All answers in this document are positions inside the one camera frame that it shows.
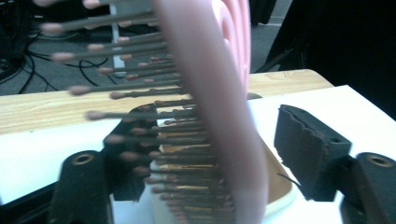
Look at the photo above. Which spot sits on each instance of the black floor stand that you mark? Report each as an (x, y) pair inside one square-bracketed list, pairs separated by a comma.
[(289, 40)]

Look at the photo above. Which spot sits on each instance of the pink hairbrush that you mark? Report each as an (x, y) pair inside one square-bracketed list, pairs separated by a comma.
[(211, 93)]

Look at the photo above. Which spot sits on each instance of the white metal stand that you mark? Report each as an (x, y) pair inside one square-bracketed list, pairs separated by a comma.
[(119, 67)]

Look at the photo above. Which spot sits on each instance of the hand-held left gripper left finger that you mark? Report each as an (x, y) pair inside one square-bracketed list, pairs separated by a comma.
[(120, 183)]

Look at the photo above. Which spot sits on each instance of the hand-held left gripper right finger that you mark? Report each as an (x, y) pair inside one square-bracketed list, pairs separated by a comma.
[(305, 149)]

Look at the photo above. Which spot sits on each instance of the beige square cup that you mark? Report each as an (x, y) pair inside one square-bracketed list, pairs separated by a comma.
[(280, 189)]

